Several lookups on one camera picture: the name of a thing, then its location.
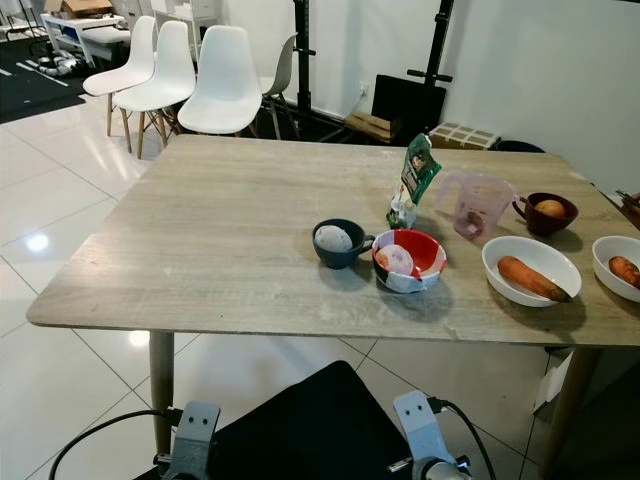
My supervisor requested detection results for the pink food packet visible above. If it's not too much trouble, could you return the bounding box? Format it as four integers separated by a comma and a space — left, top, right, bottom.
376, 244, 417, 277

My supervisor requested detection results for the red bowl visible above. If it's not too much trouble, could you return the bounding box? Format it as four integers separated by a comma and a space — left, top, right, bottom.
371, 228, 448, 294

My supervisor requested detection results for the black rug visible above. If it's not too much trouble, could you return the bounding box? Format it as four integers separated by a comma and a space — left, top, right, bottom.
0, 36, 96, 123

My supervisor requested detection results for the white plastic chair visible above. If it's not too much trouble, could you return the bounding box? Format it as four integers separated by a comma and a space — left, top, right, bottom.
112, 20, 197, 159
177, 25, 263, 138
82, 15, 158, 138

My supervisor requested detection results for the light wooden table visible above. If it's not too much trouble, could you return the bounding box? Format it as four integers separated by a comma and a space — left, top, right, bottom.
26, 133, 640, 480

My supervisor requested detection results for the white desk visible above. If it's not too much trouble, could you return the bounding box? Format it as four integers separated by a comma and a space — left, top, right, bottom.
40, 14, 129, 69

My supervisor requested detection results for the open cardboard box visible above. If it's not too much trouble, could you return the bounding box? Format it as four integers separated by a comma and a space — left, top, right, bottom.
45, 0, 116, 21

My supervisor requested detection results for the grey plastic chair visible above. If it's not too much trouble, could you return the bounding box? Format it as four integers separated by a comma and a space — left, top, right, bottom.
260, 33, 299, 139

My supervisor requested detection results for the white round egg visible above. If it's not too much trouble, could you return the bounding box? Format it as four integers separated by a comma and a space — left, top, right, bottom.
315, 225, 353, 253

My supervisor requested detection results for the dark blue mug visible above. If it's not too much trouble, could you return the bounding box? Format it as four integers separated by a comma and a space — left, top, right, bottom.
312, 218, 375, 270

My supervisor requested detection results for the black rack upright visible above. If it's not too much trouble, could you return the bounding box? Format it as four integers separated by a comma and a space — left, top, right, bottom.
290, 0, 316, 116

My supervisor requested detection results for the black floor mat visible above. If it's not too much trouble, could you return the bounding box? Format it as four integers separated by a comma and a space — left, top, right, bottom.
135, 360, 411, 480

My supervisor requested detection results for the small cardboard box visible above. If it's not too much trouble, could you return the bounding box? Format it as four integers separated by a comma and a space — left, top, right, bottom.
343, 110, 401, 144

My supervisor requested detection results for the green snack bag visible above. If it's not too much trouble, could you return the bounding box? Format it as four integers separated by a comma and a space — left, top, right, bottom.
386, 132, 444, 229

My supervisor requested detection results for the black case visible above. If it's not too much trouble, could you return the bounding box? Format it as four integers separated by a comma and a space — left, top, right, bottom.
371, 73, 448, 134

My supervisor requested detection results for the clear pink measuring jug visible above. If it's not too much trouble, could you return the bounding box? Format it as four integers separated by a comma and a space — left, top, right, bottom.
433, 173, 521, 241

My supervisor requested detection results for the checkered white box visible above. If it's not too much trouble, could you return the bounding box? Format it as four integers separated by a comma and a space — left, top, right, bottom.
430, 121, 501, 151

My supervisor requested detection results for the black slanted rack bar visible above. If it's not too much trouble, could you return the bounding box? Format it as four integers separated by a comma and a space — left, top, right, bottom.
407, 0, 456, 83

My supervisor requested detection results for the white oval bowl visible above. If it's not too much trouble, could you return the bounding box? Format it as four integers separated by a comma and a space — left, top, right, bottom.
481, 236, 583, 308

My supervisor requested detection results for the orange carrot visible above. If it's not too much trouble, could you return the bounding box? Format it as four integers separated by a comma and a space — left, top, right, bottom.
497, 256, 575, 303

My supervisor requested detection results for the dark blue round object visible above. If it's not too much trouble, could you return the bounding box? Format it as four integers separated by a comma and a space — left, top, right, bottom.
493, 139, 547, 153

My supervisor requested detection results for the maroon cup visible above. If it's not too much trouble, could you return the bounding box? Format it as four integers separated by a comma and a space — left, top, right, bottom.
512, 192, 580, 238

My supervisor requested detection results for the round orange fruit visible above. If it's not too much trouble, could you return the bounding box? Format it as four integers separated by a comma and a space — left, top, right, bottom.
534, 199, 567, 219

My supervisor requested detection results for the white paper tag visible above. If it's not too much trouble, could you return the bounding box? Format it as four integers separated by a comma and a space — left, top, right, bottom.
533, 347, 576, 411

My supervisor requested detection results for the white round bowl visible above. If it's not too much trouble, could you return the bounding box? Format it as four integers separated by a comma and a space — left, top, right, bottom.
592, 236, 640, 303

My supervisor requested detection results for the small sweet potato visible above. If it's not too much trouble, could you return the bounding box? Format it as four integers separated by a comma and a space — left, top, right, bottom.
608, 256, 640, 289

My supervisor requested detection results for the dark brown bowl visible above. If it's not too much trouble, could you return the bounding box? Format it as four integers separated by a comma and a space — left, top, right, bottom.
617, 190, 640, 229

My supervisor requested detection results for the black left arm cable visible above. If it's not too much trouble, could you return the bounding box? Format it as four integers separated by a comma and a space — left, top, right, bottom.
48, 405, 183, 480

